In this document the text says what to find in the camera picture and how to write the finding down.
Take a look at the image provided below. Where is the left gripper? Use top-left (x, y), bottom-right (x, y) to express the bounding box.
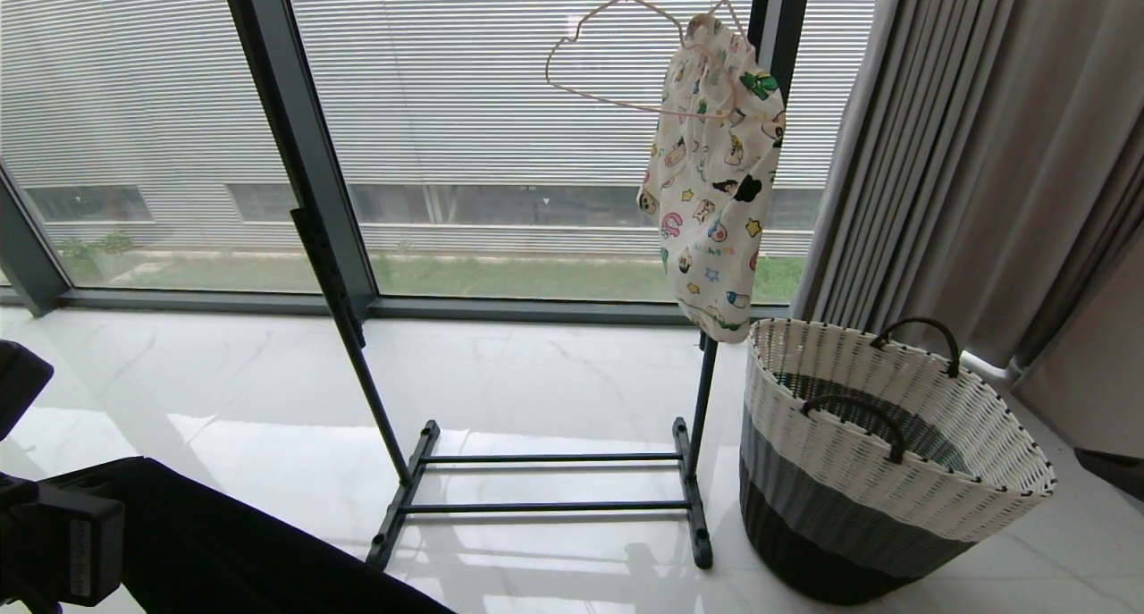
top-left (0, 471), bottom-right (126, 614)

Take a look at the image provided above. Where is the black garment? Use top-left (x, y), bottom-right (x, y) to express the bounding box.
top-left (40, 456), bottom-right (458, 614)

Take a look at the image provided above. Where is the pink clothes hanger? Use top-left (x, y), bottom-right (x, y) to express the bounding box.
top-left (709, 0), bottom-right (750, 41)
top-left (543, 0), bottom-right (744, 121)

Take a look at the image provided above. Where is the cream printed garment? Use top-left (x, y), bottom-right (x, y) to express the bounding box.
top-left (636, 13), bottom-right (787, 345)

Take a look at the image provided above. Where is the black clothes rack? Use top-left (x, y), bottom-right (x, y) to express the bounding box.
top-left (219, 0), bottom-right (780, 572)

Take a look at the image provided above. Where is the white laundry basket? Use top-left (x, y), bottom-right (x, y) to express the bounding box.
top-left (738, 316), bottom-right (1058, 606)

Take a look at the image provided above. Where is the window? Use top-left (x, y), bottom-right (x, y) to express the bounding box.
top-left (0, 0), bottom-right (884, 327)

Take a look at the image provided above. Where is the beige curtain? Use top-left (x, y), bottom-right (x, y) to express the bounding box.
top-left (791, 0), bottom-right (1144, 461)

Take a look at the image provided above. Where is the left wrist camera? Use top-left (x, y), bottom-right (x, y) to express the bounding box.
top-left (0, 340), bottom-right (55, 442)

